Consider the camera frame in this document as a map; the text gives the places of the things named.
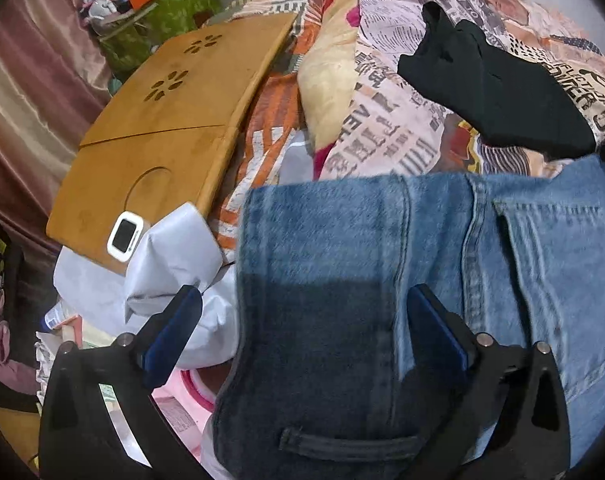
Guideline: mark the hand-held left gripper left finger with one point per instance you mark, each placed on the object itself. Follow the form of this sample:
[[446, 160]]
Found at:
[[170, 332]]

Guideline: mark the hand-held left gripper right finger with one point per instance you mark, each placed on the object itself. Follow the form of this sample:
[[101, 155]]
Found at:
[[440, 330]]

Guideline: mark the blue denim pants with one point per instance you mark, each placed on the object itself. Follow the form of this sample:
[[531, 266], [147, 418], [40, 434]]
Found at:
[[332, 280]]

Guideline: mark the white cloth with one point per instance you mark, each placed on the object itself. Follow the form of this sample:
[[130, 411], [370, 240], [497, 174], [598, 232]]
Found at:
[[182, 265]]

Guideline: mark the pink white container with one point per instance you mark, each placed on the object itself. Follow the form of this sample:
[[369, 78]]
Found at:
[[187, 400]]

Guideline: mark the small white timer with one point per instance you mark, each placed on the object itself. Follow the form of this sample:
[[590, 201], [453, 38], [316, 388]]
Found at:
[[124, 234]]

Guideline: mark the wooden lap desk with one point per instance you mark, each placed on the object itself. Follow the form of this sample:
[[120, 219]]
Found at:
[[167, 125]]

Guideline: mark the printed patchwork blanket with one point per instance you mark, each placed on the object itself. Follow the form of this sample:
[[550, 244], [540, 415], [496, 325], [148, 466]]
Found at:
[[417, 110]]

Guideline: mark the black cloth garment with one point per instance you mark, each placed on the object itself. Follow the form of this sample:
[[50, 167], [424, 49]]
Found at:
[[492, 90]]

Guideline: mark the pink satin curtain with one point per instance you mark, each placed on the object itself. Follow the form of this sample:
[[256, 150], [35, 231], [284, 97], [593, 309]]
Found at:
[[27, 110]]

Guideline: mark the beige pillow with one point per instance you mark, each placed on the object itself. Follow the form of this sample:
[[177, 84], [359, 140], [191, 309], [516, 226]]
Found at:
[[327, 80]]

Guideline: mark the green patterned bag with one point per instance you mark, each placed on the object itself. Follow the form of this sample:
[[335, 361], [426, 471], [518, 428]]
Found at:
[[157, 22]]

